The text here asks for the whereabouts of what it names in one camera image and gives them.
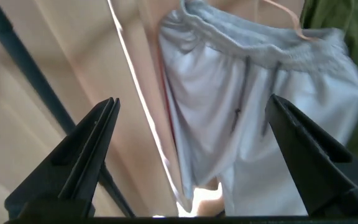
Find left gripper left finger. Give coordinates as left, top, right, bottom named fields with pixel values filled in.
left=4, top=97, right=121, bottom=218

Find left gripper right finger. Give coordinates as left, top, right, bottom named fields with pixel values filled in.
left=265, top=93, right=358, bottom=217

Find pale grey shorts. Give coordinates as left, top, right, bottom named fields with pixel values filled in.
left=158, top=0, right=358, bottom=218

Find pink clothes hanger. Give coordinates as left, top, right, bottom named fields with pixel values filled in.
left=255, top=0, right=319, bottom=42

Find black clothes rack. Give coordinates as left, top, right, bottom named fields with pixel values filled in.
left=0, top=0, right=136, bottom=218

